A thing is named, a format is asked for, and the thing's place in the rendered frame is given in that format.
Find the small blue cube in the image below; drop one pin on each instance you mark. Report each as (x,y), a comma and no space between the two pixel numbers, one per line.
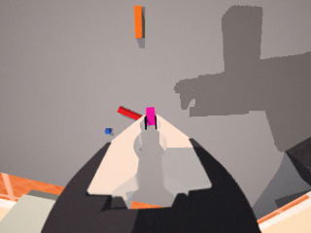
(108,130)

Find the red rod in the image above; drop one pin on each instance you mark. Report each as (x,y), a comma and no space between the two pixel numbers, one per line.
(128,113)

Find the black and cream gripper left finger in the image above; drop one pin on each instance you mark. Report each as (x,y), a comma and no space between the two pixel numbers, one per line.
(113,171)

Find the magenta rod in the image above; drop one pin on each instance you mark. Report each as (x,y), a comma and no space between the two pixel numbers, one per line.
(151,116)

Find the orange rod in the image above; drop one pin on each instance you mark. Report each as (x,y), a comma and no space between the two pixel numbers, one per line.
(138,21)

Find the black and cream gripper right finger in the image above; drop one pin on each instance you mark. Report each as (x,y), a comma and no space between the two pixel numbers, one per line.
(187,167)

